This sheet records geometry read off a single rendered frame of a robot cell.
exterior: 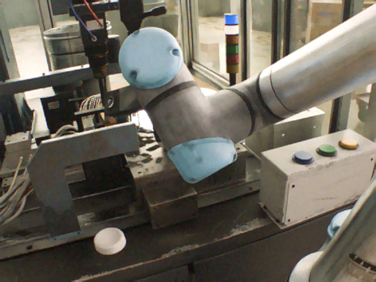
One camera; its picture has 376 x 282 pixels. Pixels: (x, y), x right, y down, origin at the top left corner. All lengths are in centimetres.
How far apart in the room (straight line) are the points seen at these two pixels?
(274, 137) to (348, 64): 59
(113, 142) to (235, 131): 36
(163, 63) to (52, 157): 41
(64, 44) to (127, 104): 93
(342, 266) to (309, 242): 70
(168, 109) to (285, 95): 14
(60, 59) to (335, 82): 128
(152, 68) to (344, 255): 27
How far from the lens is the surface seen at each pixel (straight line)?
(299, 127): 98
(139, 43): 40
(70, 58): 150
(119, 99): 61
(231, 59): 111
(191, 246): 76
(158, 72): 39
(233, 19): 108
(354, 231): 29
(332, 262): 32
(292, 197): 76
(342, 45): 38
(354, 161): 84
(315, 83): 40
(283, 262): 99
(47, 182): 76
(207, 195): 89
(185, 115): 39
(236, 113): 43
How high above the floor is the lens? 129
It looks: 28 degrees down
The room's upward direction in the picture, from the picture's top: 4 degrees counter-clockwise
